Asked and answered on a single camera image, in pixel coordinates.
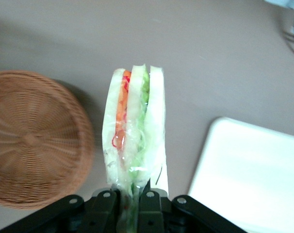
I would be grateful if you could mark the round brown wicker basket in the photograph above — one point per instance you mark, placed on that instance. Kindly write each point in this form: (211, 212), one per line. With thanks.
(33, 140)

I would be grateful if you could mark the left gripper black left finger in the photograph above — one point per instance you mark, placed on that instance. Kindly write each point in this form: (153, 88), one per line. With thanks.
(103, 213)

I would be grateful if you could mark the triangle sandwich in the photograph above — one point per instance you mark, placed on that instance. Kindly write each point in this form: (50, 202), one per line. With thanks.
(135, 114)

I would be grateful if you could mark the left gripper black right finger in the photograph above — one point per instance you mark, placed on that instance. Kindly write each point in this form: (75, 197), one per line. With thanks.
(151, 213)

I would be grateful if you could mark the beige rectangular tray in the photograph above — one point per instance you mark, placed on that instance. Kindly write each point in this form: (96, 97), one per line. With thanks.
(249, 174)

